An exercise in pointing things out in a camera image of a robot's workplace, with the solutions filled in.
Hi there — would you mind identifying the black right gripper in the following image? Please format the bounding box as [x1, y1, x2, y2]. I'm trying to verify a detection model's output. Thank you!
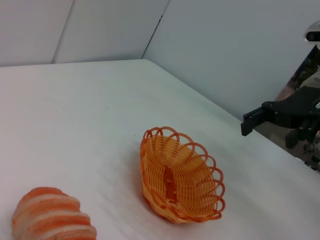
[240, 86, 320, 151]

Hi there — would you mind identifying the orange woven plastic basket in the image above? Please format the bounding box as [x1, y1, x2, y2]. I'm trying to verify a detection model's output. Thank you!
[139, 126, 226, 224]

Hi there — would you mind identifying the orange striped bread loaf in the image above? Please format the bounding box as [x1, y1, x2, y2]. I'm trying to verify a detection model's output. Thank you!
[11, 186, 98, 240]

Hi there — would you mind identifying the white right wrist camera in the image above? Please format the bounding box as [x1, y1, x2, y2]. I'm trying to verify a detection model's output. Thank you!
[303, 20, 320, 44]

